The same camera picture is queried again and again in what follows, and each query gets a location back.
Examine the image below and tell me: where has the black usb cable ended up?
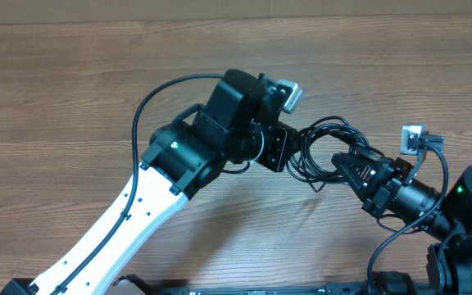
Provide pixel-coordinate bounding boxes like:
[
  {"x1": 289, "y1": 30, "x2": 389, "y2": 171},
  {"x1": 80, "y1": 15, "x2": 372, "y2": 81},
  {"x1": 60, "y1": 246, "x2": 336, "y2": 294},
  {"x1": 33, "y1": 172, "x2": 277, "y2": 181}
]
[{"x1": 285, "y1": 116, "x2": 384, "y2": 193}]

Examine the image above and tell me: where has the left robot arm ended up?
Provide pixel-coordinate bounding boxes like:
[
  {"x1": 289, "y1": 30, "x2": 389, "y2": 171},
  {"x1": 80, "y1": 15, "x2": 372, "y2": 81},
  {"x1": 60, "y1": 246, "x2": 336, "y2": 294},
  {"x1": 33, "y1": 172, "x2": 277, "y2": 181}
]
[{"x1": 3, "y1": 70, "x2": 302, "y2": 294}]

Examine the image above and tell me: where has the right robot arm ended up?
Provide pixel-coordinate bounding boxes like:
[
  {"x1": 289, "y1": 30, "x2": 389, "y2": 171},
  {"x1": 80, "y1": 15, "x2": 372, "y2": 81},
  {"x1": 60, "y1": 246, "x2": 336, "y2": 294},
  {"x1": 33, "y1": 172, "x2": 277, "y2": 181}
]
[{"x1": 332, "y1": 153, "x2": 472, "y2": 294}]

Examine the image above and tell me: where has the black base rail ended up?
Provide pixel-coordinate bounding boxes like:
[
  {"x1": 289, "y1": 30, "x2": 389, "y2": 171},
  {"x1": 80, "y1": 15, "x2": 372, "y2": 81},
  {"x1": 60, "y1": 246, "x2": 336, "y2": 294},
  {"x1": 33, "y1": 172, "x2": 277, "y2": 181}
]
[{"x1": 145, "y1": 282, "x2": 370, "y2": 295}]

